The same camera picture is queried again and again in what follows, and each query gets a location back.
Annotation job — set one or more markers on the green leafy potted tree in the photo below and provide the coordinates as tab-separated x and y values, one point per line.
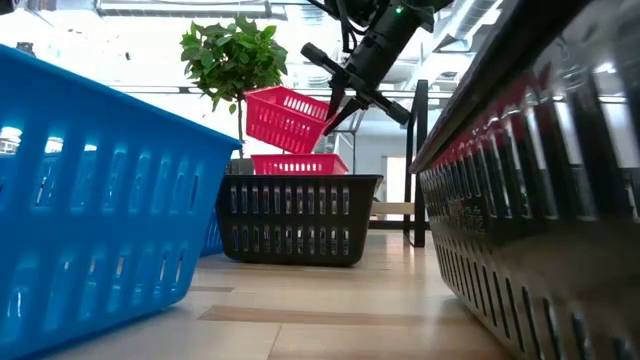
232	55

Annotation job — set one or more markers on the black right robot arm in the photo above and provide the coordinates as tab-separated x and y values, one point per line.
365	12

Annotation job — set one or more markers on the red plastic slotted basket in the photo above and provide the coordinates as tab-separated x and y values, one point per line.
300	165
285	120

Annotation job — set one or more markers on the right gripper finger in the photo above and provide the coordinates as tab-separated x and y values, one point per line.
352	107
336	95

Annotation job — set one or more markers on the wooden shelf black metal frame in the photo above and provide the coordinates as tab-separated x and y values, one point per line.
420	150

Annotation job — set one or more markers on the black aluminium table frame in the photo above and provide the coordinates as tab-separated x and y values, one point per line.
387	225

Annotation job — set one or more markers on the black plastic slotted basket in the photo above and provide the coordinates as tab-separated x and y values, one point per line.
295	245
540	250

